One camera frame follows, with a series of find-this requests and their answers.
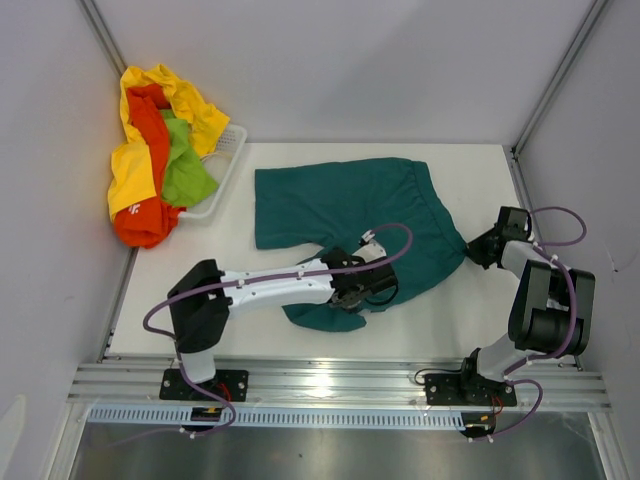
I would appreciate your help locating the white plastic basket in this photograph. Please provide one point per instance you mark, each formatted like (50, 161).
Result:
(220, 164)

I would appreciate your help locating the teal green shorts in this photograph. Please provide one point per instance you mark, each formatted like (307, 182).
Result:
(333, 204)

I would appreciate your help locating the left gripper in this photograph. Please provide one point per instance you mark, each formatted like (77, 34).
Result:
(338, 249)

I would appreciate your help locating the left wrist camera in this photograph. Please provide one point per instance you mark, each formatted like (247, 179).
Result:
(369, 249)

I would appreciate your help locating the right aluminium frame post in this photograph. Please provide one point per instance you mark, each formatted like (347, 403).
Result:
(578, 42)

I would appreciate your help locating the yellow shorts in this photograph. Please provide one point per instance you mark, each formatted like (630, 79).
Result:
(131, 162)

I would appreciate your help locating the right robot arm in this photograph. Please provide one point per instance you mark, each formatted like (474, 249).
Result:
(551, 313)

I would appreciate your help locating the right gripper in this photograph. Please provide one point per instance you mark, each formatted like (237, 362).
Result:
(474, 249)

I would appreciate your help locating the left aluminium frame post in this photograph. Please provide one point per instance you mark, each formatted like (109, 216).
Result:
(99, 27)

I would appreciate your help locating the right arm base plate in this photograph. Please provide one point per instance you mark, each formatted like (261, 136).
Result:
(456, 389)

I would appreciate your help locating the orange shorts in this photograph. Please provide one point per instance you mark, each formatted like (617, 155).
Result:
(149, 222)

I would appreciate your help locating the lime green shorts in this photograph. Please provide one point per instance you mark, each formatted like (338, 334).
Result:
(186, 181)

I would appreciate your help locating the slotted cable duct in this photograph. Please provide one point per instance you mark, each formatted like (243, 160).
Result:
(276, 417)

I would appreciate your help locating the aluminium mounting rail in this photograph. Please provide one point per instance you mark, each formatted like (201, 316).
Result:
(325, 383)

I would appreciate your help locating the aluminium frame post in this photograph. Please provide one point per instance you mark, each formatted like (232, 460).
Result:
(578, 42)
(99, 27)

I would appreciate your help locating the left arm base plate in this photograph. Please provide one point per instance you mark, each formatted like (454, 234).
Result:
(229, 384)

